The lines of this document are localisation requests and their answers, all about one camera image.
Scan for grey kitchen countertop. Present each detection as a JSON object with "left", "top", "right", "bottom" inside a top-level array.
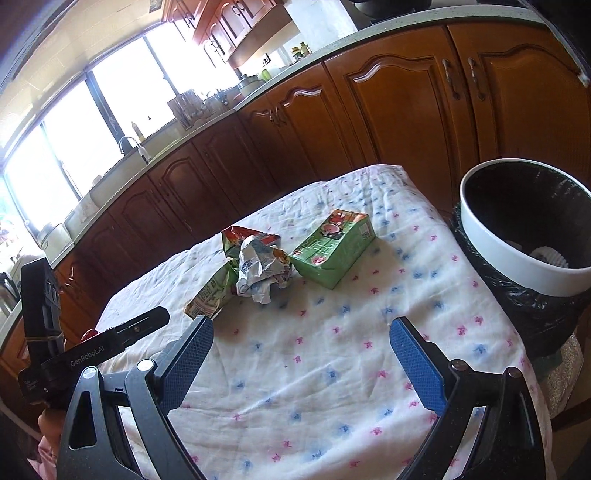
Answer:
[{"left": 0, "top": 4, "right": 561, "bottom": 342}]

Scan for wooden wall cabinets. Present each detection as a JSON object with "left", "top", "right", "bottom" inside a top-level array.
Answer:
[{"left": 161, "top": 0, "right": 294, "bottom": 70}]

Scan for green drink carton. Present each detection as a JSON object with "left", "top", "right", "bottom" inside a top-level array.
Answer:
[{"left": 289, "top": 209, "right": 376, "bottom": 290}]

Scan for white rice cooker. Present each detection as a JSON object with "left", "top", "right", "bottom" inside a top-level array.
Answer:
[{"left": 238, "top": 74, "right": 269, "bottom": 93}]

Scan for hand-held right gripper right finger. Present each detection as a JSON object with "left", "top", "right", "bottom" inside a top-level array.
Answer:
[{"left": 389, "top": 316, "right": 548, "bottom": 480}]

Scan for red green snack packet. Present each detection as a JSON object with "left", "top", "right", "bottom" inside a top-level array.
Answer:
[{"left": 221, "top": 226, "right": 281, "bottom": 259}]

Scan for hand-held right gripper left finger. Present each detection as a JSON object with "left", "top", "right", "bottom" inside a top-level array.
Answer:
[{"left": 55, "top": 315, "right": 214, "bottom": 480}]

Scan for metal dish rack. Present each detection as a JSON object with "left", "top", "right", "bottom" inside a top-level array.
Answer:
[{"left": 166, "top": 90, "right": 204, "bottom": 130}]

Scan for black wok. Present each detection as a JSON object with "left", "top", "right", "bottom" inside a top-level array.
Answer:
[{"left": 353, "top": 0, "right": 432, "bottom": 14}]

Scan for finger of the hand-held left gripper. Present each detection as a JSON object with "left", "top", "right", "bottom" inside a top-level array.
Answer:
[{"left": 113, "top": 307, "right": 170, "bottom": 348}]

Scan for dark kettle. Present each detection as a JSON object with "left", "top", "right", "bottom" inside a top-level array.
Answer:
[{"left": 0, "top": 271, "right": 21, "bottom": 315}]

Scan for wooden base cabinets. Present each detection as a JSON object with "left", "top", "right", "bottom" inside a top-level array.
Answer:
[{"left": 0, "top": 21, "right": 591, "bottom": 402}]

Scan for person's left forearm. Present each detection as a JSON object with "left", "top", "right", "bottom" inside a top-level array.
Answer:
[{"left": 37, "top": 408, "right": 63, "bottom": 480}]

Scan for kitchen window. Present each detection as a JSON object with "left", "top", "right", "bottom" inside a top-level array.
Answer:
[{"left": 0, "top": 23, "right": 241, "bottom": 241}]

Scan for green snack bag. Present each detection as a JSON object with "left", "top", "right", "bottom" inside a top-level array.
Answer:
[{"left": 184, "top": 258, "right": 241, "bottom": 321}]

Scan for chrome faucet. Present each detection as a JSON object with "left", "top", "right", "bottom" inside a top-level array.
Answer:
[{"left": 119, "top": 136, "right": 151, "bottom": 164}]

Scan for white foam fruit net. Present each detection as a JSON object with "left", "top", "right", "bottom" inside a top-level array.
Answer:
[{"left": 529, "top": 247, "right": 570, "bottom": 269}]

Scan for white floral tablecloth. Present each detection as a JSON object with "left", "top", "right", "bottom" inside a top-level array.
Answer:
[{"left": 95, "top": 164, "right": 555, "bottom": 480}]

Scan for white-rimmed bin with black bag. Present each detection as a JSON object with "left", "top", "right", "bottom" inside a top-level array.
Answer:
[{"left": 450, "top": 158, "right": 591, "bottom": 361}]

